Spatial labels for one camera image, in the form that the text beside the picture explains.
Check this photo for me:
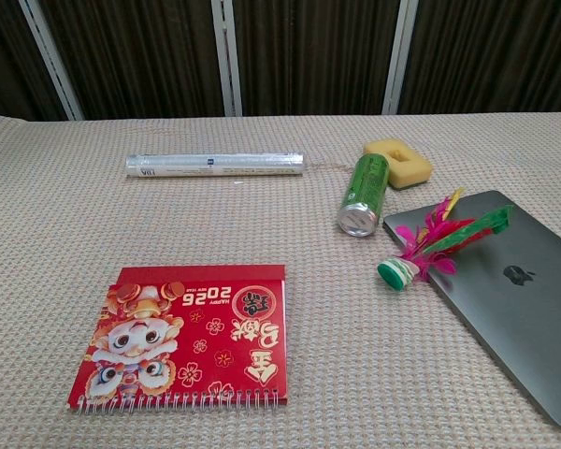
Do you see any pink green feather shuttlecock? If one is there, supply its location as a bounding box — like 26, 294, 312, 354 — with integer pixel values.
377, 186, 515, 287

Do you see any grey apple laptop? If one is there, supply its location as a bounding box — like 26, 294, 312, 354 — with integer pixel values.
382, 190, 561, 429

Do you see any green drink can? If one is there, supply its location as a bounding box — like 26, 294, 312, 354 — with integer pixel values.
337, 152, 392, 238

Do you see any red spiral desk calendar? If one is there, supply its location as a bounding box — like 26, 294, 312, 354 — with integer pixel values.
67, 264, 289, 415

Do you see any yellow sponge with hole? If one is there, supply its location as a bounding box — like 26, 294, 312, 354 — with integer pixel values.
363, 139, 436, 191

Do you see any beige woven tablecloth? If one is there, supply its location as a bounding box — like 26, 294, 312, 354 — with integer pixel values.
0, 110, 561, 449

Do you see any dark pleated curtain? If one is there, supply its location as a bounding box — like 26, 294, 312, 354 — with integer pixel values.
0, 0, 561, 126

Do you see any white metal frame post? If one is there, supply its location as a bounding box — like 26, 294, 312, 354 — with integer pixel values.
211, 0, 243, 117
381, 0, 420, 116
18, 0, 85, 122

